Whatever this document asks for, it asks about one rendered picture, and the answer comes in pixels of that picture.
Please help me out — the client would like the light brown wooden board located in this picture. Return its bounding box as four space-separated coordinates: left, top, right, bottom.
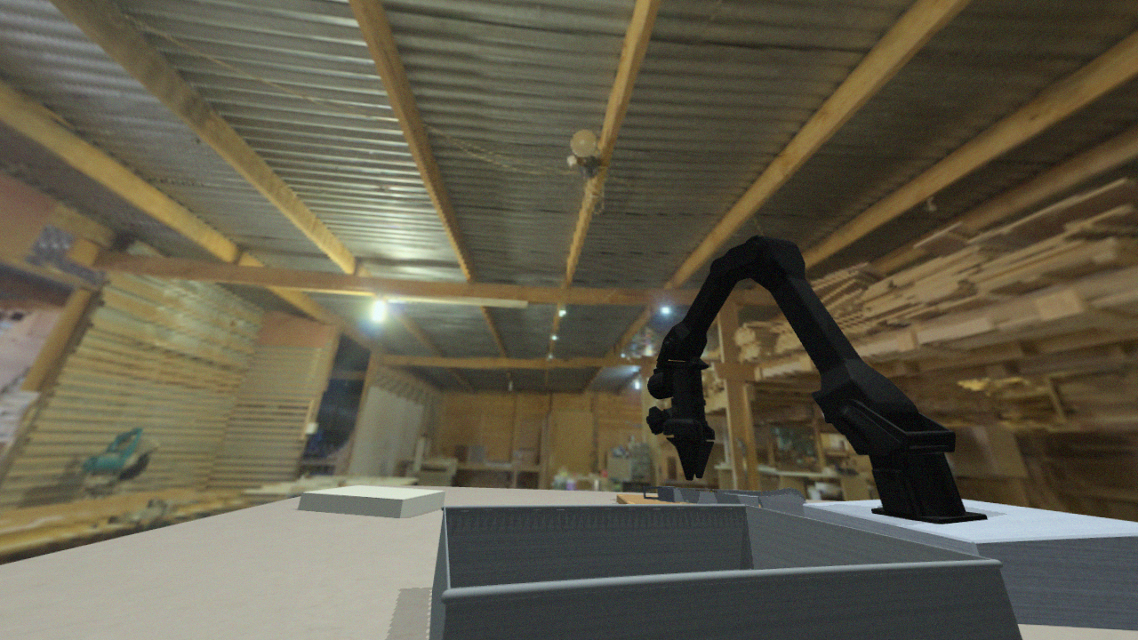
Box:
616 494 696 504

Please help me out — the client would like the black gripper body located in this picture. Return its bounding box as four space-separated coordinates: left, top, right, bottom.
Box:
662 392 716 442

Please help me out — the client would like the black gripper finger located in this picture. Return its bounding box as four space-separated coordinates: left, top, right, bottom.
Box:
666 437 703 481
695 442 714 478

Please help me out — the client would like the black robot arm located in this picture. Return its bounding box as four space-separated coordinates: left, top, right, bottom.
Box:
648 235 988 524

